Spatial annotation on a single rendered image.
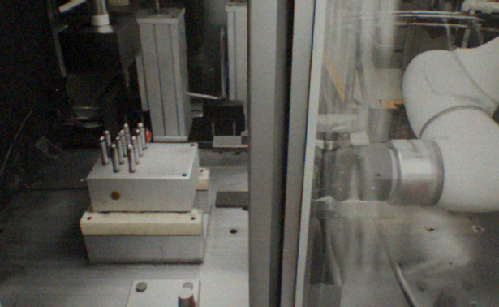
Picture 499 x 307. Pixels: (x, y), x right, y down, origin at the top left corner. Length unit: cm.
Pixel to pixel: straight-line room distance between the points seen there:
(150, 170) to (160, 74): 28
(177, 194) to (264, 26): 32
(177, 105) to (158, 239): 32
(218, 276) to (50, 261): 23
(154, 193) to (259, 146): 28
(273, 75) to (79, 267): 42
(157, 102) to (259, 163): 53
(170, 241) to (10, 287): 20
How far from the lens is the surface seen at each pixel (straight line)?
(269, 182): 31
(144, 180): 54
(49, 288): 60
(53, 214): 73
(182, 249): 57
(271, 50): 27
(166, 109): 81
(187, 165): 56
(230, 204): 59
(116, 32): 48
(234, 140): 56
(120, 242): 58
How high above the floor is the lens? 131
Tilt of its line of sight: 29 degrees down
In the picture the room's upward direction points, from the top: straight up
